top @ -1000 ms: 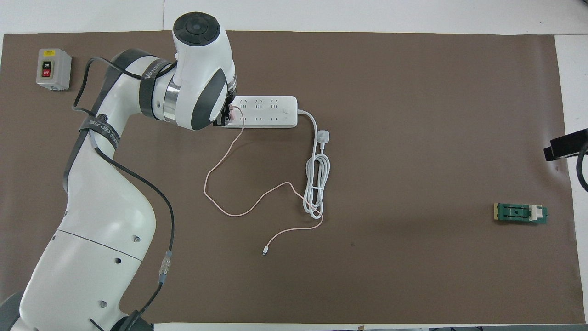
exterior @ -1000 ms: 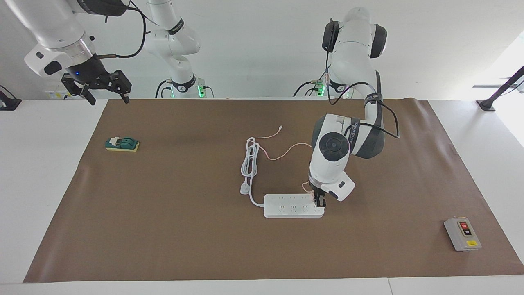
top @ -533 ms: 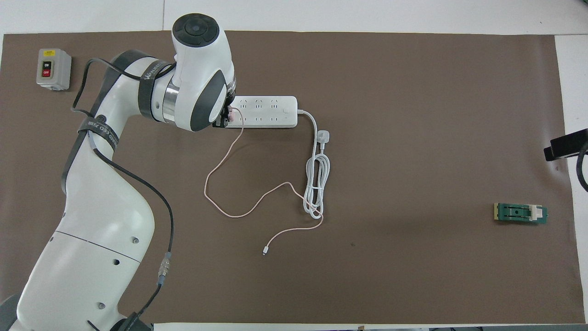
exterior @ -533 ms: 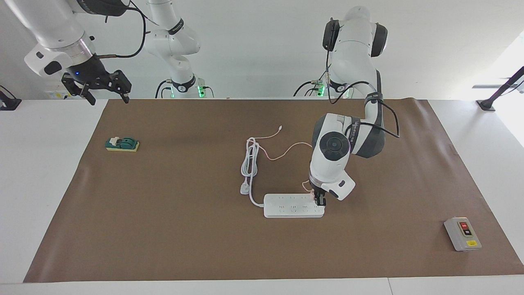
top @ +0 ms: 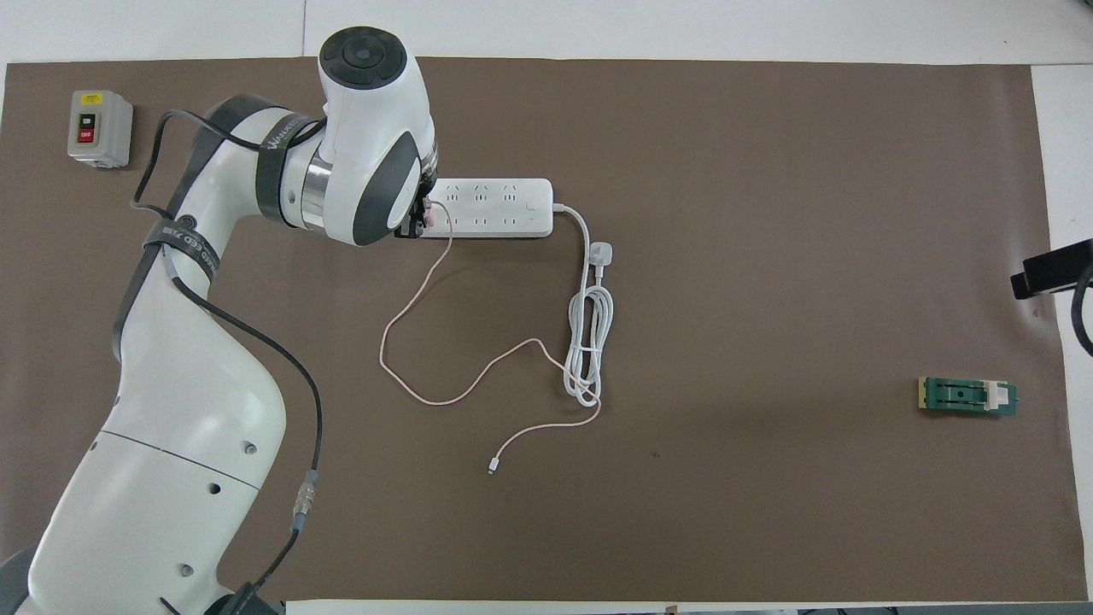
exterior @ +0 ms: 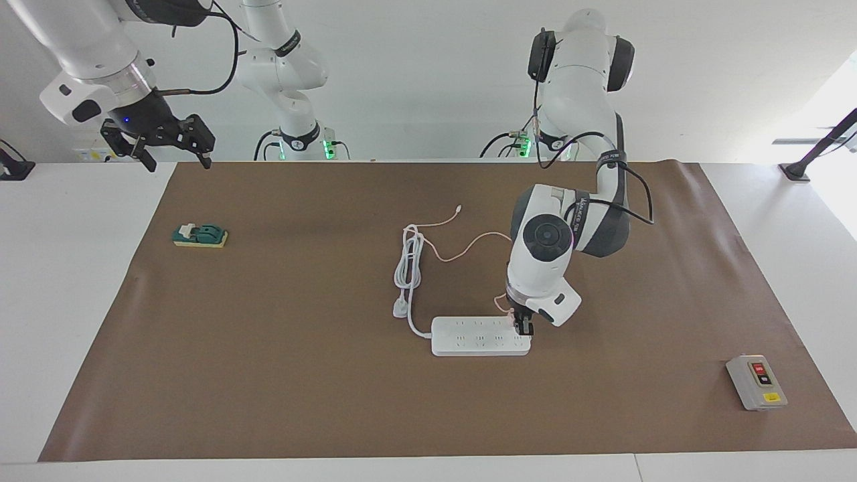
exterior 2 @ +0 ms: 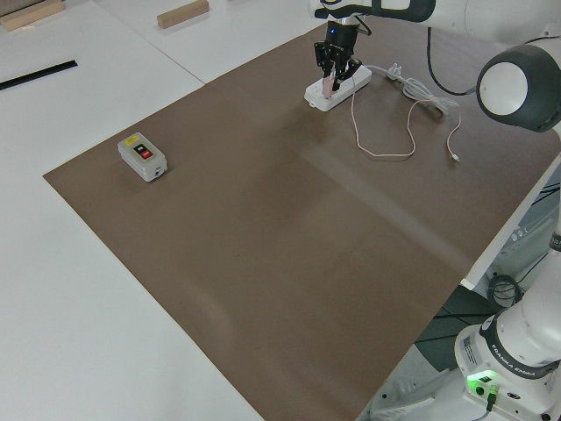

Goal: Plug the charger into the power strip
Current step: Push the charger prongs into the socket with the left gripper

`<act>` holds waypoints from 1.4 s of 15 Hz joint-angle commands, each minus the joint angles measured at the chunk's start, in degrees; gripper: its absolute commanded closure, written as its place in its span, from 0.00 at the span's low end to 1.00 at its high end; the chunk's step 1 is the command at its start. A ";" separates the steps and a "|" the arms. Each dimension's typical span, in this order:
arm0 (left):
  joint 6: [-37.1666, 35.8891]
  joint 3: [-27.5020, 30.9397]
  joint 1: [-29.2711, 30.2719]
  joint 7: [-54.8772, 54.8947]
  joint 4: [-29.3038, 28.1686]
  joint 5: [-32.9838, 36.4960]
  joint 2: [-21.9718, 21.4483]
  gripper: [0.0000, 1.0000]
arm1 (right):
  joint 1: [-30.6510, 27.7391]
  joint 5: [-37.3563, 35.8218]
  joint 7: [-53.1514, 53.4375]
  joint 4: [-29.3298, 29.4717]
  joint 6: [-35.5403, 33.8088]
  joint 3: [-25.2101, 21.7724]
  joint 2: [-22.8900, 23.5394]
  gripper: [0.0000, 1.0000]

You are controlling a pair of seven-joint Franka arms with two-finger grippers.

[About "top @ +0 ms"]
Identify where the pink charging cable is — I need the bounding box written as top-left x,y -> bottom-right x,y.
379,201 -> 602,476

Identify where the white power strip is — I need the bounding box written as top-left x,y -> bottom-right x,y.
424,178 -> 555,239

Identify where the brown table mat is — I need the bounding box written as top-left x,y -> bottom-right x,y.
0,56 -> 1090,603

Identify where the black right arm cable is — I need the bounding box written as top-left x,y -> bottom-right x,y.
1072,263 -> 1093,357

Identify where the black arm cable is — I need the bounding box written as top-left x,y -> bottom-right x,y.
1072,263 -> 1093,357
130,109 -> 324,615

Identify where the green knife switch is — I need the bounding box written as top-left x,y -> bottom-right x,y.
918,377 -> 1020,419

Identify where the white coiled power cord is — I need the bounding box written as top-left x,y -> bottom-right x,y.
551,203 -> 616,407

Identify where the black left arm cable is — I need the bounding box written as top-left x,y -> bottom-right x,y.
130,109 -> 324,615

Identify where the grey on-off switch box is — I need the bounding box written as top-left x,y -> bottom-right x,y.
67,90 -> 134,169

